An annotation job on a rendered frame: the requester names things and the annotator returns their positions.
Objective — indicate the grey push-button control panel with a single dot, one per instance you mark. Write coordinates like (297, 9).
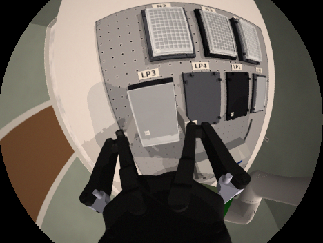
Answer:
(237, 148)

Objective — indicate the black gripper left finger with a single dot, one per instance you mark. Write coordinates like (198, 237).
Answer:
(96, 194)

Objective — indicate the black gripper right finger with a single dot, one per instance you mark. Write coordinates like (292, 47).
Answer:
(231, 177)

